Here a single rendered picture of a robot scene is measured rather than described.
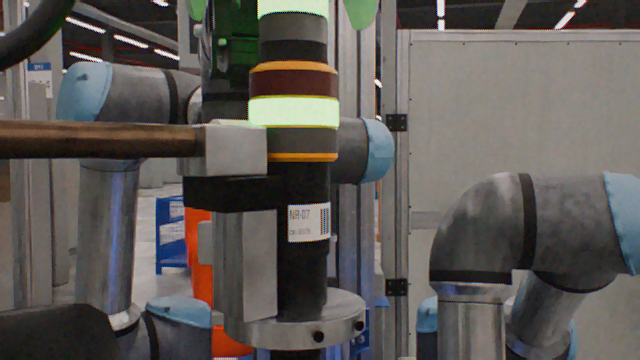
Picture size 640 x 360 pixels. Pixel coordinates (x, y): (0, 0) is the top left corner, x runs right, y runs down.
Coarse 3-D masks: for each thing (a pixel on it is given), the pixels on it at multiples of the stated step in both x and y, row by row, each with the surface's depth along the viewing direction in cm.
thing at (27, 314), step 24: (0, 312) 33; (24, 312) 34; (48, 312) 34; (72, 312) 36; (96, 312) 37; (0, 336) 32; (24, 336) 32; (48, 336) 33; (72, 336) 34; (96, 336) 35
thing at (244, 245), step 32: (224, 128) 23; (256, 128) 24; (192, 160) 23; (224, 160) 23; (256, 160) 24; (192, 192) 25; (224, 192) 23; (256, 192) 24; (224, 224) 25; (256, 224) 24; (224, 256) 25; (256, 256) 24; (224, 288) 25; (256, 288) 24; (224, 320) 26; (256, 320) 25; (288, 320) 24; (320, 320) 24; (352, 320) 25
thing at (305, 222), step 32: (288, 192) 25; (320, 192) 26; (288, 224) 26; (320, 224) 26; (288, 256) 26; (320, 256) 26; (288, 288) 26; (320, 288) 27; (288, 352) 26; (320, 352) 27
